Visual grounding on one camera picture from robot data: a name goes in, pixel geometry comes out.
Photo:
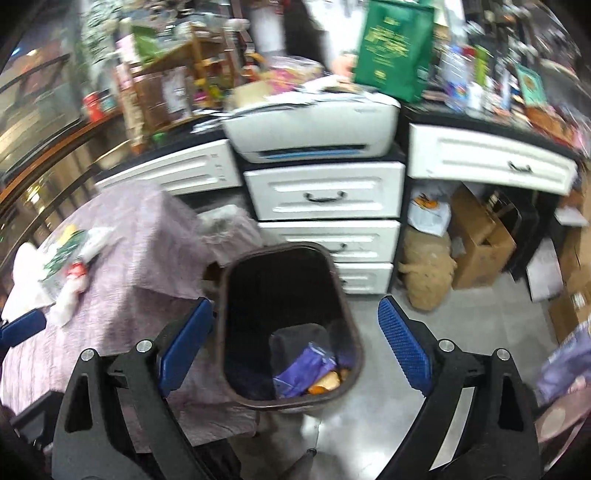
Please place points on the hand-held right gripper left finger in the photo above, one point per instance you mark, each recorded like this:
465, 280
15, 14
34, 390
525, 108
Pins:
184, 344

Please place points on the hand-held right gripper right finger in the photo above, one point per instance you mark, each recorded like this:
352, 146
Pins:
401, 344

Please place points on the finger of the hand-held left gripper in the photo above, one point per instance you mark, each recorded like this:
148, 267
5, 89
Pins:
23, 328
39, 417

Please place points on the brown plastic trash bin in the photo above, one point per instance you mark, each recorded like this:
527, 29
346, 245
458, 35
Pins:
240, 323

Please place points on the white and red wrapper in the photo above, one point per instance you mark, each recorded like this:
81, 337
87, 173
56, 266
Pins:
71, 290

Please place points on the small white drawer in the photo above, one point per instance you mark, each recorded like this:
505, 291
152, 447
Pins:
364, 279

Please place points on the tan burlap sack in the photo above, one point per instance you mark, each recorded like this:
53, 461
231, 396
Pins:
427, 272

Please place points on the orange snack wrapper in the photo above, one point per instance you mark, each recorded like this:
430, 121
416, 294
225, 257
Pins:
330, 381

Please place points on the purple grey woven tablecloth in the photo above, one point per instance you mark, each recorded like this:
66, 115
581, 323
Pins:
138, 277

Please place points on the green printed wrapper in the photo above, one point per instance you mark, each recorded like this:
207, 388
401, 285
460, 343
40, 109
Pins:
64, 258

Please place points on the purple plastic wrapper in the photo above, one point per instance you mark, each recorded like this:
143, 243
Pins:
300, 369

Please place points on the open cardboard box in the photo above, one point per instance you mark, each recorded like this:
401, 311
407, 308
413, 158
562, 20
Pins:
480, 258

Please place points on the grey plastic bag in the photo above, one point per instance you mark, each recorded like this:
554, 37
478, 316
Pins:
231, 226

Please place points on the white middle drawer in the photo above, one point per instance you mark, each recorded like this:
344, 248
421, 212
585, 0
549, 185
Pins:
323, 240

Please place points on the white bag with orange print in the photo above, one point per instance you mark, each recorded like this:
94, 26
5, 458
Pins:
429, 210

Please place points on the white flat box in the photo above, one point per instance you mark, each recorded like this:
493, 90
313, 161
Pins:
545, 272

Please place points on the purple printed bag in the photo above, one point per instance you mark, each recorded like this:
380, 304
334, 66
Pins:
563, 369

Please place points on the dark wooden railing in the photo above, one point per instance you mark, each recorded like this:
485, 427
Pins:
55, 152

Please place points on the large cardboard box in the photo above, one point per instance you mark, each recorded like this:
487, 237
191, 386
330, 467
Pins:
575, 286

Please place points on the red can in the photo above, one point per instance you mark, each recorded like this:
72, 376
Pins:
92, 106

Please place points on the white printer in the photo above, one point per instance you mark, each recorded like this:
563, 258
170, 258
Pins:
314, 124

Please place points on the brown box with white label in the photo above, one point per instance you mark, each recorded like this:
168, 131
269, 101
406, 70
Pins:
161, 97

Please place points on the pile of papers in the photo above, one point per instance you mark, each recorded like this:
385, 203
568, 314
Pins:
295, 96

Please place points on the wooden shelf rack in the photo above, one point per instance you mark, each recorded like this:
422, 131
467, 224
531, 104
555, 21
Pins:
207, 55

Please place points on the green printed bag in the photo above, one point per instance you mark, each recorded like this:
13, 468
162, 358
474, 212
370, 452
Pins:
395, 46

